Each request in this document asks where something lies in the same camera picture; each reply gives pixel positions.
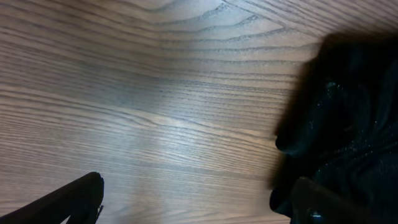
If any black skirt with pearl buttons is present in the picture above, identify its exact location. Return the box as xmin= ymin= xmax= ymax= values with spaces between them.
xmin=269 ymin=34 xmax=397 ymax=223

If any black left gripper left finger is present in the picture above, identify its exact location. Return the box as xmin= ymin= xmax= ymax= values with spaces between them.
xmin=1 ymin=172 xmax=104 ymax=224

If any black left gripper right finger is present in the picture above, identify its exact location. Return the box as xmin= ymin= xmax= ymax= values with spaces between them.
xmin=290 ymin=177 xmax=374 ymax=224

